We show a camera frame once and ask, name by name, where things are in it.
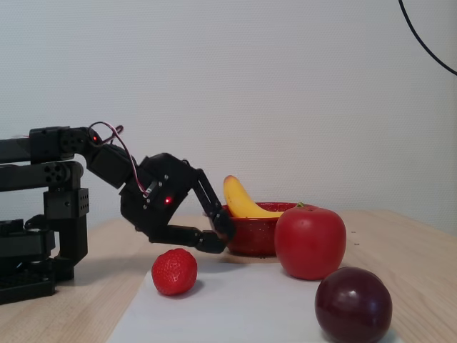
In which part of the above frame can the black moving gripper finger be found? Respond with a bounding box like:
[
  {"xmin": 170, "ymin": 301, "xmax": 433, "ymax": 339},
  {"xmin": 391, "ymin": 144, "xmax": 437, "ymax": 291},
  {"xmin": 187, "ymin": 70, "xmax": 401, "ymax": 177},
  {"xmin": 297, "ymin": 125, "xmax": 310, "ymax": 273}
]
[{"xmin": 191, "ymin": 167, "xmax": 237, "ymax": 243}]

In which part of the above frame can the red toy strawberry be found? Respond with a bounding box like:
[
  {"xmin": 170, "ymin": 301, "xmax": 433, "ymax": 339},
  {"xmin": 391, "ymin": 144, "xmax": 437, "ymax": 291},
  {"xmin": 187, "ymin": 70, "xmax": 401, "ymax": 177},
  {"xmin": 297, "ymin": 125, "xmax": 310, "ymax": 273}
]
[{"xmin": 151, "ymin": 248, "xmax": 199, "ymax": 297}]

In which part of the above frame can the white paper sheet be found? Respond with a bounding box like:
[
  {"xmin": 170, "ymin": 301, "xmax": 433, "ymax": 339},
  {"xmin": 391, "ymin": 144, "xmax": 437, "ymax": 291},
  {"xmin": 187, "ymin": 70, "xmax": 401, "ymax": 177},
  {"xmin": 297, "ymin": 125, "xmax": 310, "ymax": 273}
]
[{"xmin": 106, "ymin": 259, "xmax": 398, "ymax": 343}]

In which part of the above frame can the red speckled enamel bowl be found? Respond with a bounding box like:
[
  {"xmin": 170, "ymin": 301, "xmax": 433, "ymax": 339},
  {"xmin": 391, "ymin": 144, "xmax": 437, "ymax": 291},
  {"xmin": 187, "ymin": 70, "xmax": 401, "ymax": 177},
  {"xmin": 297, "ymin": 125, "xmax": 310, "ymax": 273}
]
[{"xmin": 220, "ymin": 202, "xmax": 299, "ymax": 257}]

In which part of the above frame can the red toy apple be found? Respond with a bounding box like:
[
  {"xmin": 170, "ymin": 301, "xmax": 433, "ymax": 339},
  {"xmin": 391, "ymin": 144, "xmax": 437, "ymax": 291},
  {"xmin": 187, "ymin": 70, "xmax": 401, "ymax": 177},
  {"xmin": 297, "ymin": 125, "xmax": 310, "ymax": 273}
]
[{"xmin": 274, "ymin": 202, "xmax": 348, "ymax": 281}]

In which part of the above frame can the dark purple toy plum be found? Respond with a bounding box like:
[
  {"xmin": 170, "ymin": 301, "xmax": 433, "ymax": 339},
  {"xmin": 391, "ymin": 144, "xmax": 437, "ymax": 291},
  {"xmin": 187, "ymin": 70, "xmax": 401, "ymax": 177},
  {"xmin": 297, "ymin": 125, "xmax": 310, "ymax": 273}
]
[{"xmin": 314, "ymin": 266, "xmax": 393, "ymax": 343}]

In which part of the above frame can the yellow toy banana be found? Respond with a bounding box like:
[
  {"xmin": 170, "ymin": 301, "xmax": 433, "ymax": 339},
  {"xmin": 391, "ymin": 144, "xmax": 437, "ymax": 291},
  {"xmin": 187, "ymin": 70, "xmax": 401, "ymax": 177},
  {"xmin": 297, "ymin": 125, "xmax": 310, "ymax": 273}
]
[{"xmin": 223, "ymin": 174, "xmax": 286, "ymax": 219}]

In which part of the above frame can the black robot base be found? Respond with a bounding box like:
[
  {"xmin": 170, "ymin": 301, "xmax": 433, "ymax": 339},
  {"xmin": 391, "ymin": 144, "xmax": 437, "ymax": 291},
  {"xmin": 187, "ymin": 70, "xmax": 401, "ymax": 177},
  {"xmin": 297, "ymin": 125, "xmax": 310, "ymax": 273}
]
[{"xmin": 0, "ymin": 187, "xmax": 91, "ymax": 306}]

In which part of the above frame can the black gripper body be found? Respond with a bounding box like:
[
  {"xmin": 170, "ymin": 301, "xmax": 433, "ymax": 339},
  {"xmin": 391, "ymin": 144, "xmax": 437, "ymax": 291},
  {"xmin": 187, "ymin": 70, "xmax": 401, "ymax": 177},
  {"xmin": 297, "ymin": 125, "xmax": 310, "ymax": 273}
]
[{"xmin": 119, "ymin": 152, "xmax": 196, "ymax": 244}]

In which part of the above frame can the thin black hanging cable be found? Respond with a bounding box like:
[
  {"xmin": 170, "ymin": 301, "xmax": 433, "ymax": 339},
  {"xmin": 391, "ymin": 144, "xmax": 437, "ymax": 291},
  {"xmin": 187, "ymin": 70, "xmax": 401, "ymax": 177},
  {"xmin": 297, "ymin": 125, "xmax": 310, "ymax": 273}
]
[{"xmin": 398, "ymin": 0, "xmax": 457, "ymax": 77}]

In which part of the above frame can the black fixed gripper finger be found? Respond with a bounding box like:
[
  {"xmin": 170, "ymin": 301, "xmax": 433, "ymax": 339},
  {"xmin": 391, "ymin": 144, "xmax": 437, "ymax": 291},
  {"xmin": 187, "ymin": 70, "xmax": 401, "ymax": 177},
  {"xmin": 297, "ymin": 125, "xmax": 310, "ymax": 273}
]
[{"xmin": 149, "ymin": 224, "xmax": 226, "ymax": 254}]

